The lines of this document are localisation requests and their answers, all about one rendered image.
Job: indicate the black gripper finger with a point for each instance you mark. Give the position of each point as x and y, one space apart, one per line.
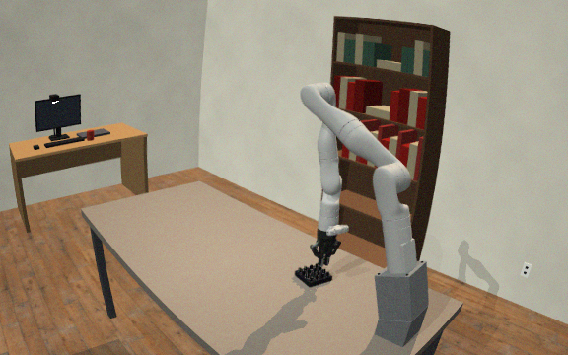
331 251
319 254

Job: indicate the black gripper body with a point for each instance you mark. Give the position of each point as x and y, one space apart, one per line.
324 238

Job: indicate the black knob box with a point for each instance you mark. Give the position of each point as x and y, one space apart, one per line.
321 277

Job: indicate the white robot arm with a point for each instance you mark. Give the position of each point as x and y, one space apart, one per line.
390 178

